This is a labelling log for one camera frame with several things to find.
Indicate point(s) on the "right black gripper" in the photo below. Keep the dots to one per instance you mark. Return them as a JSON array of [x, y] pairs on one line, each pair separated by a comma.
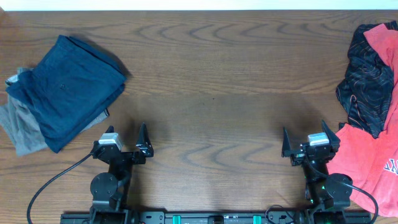
[[336, 142]]

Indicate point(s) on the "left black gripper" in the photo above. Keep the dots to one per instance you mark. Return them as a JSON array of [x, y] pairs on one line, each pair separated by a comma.
[[143, 145]]

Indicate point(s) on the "red t-shirt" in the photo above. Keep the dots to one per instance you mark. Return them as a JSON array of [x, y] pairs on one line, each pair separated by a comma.
[[371, 163]]

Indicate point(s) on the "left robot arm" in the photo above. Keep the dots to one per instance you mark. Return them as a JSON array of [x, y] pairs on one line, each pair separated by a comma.
[[110, 189]]

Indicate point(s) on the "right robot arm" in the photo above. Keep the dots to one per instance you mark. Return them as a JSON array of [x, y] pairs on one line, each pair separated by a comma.
[[328, 193]]

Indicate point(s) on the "folded navy blue garment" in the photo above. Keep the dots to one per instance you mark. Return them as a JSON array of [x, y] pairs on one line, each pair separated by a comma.
[[69, 53]]

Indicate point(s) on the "black orange patterned jersey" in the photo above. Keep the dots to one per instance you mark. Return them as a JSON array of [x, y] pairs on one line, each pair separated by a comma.
[[367, 91]]

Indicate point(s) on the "folded grey garment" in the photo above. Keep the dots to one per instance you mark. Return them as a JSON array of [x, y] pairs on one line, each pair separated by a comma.
[[21, 127]]

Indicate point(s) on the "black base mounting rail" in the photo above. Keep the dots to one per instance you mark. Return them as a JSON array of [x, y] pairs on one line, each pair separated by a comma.
[[272, 216]]

